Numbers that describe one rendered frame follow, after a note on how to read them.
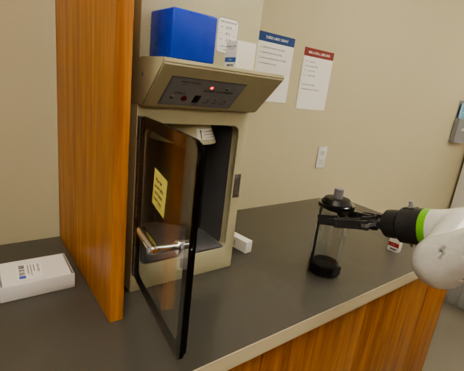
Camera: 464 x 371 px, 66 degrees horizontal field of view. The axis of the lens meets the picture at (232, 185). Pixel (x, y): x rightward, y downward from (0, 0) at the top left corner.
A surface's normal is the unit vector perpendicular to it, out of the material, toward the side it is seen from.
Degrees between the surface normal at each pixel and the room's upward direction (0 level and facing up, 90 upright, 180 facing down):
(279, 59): 90
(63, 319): 0
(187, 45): 90
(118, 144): 90
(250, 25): 90
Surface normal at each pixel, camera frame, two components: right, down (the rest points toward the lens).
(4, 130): 0.59, 0.29
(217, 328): 0.11, -0.96
